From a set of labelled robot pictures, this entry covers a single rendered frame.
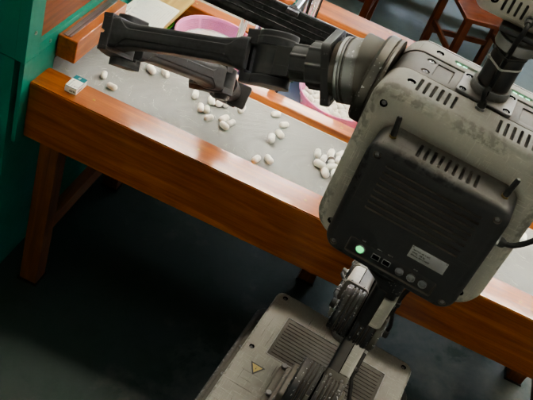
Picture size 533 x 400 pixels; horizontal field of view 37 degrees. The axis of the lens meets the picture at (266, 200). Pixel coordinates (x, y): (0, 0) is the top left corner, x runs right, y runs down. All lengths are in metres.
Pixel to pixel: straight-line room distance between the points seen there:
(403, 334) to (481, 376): 0.32
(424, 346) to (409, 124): 1.81
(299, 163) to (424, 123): 1.00
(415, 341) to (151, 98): 1.37
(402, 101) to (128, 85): 1.20
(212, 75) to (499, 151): 0.88
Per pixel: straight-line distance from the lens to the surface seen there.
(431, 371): 2.98
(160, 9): 2.68
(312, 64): 1.43
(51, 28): 2.26
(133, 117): 2.19
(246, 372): 2.05
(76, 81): 2.24
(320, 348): 2.18
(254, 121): 2.37
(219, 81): 1.99
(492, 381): 3.10
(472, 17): 4.36
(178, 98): 2.35
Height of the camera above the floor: 2.06
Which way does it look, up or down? 39 degrees down
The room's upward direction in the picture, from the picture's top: 22 degrees clockwise
